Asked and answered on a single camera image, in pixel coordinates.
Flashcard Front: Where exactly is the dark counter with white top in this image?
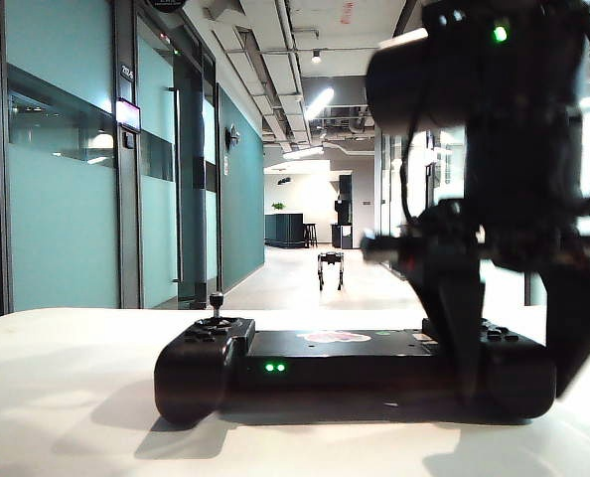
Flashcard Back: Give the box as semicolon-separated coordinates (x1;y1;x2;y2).
263;213;307;249

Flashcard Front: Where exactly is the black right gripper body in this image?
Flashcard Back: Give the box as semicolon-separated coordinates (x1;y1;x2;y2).
362;218;582;273

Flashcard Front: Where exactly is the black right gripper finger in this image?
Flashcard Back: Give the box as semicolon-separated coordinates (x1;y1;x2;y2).
404;247;486;403
542;255;590;398

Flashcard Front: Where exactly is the long white ceiling light strip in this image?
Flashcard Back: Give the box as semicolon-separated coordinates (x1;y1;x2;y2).
304;87;335;120
282;146;325;161

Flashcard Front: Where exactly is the purple room display screen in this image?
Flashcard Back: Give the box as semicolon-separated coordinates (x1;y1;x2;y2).
115;98;142;133

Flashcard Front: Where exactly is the long vertical door handle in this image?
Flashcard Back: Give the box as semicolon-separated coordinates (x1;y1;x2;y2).
167;86;184;284

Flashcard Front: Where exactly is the tall black cabinet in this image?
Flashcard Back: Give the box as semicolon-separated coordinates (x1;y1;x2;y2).
330;173;355;250

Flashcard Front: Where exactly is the black quadruped robot dog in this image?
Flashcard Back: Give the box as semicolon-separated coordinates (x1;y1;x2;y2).
316;250;346;292

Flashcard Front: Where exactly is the black handheld remote control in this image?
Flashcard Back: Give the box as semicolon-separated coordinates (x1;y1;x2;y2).
154;292;558;426

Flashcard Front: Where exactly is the red cartoon sticker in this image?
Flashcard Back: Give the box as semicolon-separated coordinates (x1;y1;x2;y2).
297;330;373;345

